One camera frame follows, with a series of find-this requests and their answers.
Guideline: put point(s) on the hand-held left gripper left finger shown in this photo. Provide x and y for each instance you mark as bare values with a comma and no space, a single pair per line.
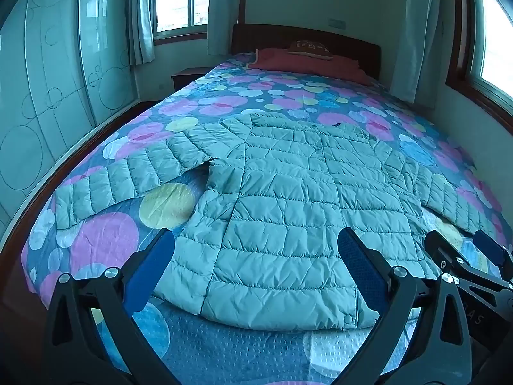
148,272

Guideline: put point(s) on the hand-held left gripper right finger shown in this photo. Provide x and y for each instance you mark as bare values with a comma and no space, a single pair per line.
360,272

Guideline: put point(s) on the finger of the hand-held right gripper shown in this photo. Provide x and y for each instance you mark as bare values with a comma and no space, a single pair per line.
491,248
445,250

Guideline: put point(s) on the green quilted down jacket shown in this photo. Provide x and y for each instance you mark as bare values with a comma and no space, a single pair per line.
280,208

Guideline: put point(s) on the bed with circle-pattern cover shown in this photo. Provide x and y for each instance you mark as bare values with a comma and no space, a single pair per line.
240,100

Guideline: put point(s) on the wooden nightstand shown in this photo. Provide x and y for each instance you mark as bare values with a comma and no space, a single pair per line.
188,76

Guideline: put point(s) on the glass sliding wardrobe doors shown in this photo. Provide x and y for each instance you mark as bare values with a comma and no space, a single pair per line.
60,88

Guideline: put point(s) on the red pillow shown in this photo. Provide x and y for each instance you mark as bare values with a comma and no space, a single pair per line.
304,66

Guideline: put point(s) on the pale window curtain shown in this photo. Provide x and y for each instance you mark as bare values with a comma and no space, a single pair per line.
140,16
417,32
224,8

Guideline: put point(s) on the brown printed cushion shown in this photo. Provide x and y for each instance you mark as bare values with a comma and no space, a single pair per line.
310,48

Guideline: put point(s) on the dark wooden headboard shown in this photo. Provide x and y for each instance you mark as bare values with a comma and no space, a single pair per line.
260,36

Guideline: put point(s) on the window with wooden frame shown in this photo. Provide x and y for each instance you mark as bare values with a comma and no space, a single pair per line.
176,0
493,40

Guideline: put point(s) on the white wall socket plate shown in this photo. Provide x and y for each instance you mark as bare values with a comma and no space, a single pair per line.
336,23

